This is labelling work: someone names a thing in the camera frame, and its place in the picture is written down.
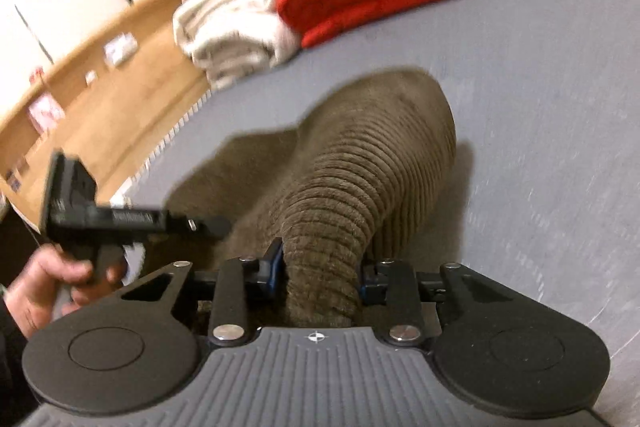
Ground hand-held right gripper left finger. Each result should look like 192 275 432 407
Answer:
120 238 287 349

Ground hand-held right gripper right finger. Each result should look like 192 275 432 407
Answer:
357 259 506 349

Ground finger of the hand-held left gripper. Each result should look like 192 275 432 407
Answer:
165 214 234 242

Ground olive corduroy pants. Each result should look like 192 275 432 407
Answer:
167 67 459 339

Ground person's left forearm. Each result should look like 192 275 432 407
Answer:
0 294 38 427

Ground person's left hand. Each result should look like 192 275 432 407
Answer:
1 244 127 339

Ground pink white packet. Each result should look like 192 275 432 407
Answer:
27 93 65 136

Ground wooden bedside ledge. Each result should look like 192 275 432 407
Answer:
0 0 212 219

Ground white pink box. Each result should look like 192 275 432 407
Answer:
102 34 139 68

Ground folded white blanket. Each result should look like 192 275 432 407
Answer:
172 0 302 90

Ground grey mattress bed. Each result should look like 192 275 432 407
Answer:
112 0 640 427

